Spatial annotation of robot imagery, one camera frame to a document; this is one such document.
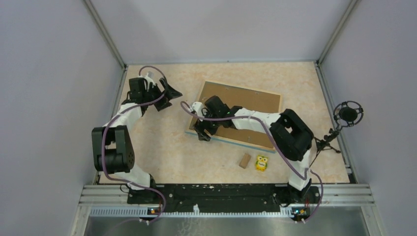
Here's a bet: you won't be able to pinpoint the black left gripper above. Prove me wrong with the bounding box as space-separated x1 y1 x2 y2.
143 78 182 111

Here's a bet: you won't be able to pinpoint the yellow owl toy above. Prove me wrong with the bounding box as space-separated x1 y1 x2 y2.
255 155 269 172

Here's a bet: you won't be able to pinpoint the aluminium rail frame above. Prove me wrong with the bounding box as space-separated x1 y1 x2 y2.
71 183 386 236

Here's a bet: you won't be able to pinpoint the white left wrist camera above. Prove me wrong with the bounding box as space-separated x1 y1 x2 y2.
143 71 156 91

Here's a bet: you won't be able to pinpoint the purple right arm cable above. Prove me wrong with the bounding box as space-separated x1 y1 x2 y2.
180 101 324 224

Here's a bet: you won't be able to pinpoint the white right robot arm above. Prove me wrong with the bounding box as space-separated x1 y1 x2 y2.
181 96 314 203

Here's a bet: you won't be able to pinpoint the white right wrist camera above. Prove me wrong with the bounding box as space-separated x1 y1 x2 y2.
190 102 205 117

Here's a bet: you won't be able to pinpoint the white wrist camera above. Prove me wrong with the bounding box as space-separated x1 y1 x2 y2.
143 71 156 91
190 102 205 117

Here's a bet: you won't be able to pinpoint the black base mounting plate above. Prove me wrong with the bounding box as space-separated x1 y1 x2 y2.
127 184 320 213

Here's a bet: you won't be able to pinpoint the small wooden block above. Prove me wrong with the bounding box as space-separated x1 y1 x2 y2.
238 153 252 169

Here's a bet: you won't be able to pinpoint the wooden picture frame blue edges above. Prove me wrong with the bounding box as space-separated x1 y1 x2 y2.
185 81 283 154

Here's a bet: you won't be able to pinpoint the black microphone with orange tip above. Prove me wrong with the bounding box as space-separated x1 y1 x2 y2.
332 101 364 130

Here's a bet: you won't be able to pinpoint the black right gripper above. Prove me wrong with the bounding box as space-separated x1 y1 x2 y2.
193 108 222 142

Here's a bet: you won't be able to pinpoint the brown cardboard backing board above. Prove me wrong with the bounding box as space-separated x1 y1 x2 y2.
189 82 281 150

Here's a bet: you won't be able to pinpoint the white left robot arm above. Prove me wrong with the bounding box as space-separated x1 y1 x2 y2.
91 75 182 203

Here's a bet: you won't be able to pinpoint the black microphone tripod stand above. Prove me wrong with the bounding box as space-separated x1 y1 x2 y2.
309 128 341 167

